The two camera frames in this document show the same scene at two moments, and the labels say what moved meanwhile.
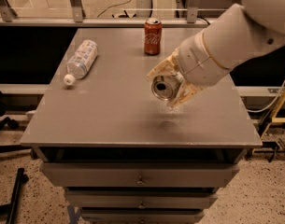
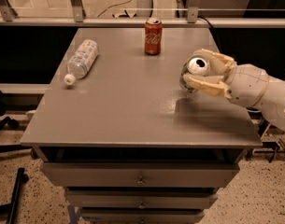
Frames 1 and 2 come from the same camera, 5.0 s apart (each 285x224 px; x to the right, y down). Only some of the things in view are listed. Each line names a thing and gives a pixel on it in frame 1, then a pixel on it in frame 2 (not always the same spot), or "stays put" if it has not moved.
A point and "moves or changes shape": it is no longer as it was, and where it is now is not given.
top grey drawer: [138, 175] stays put
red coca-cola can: [152, 36] stays put
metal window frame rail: [5, 16] stays put
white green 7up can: [164, 87] moves or changes shape
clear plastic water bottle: [78, 64] stays put
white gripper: [195, 61] → [247, 84]
